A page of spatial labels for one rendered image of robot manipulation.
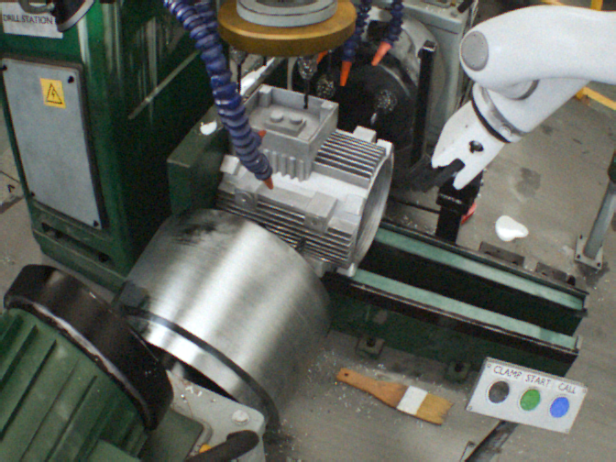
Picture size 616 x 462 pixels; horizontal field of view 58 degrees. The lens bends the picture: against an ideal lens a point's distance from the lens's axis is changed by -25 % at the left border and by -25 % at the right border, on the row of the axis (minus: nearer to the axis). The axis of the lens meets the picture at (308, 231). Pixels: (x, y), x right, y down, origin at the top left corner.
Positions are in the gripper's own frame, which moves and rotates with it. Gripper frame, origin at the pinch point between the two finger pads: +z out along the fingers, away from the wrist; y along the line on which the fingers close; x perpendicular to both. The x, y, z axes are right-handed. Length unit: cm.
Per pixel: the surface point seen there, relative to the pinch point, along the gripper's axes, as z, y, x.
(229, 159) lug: 20.0, -0.2, 19.1
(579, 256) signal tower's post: 14, 33, -47
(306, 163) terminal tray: 12.9, 1.1, 10.9
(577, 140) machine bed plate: 17, 76, -45
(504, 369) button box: -2.1, -18.4, -20.2
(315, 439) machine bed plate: 33.5, -22.3, -15.4
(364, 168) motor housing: 9.9, 4.1, 4.7
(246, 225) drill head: 8.1, -16.1, 13.5
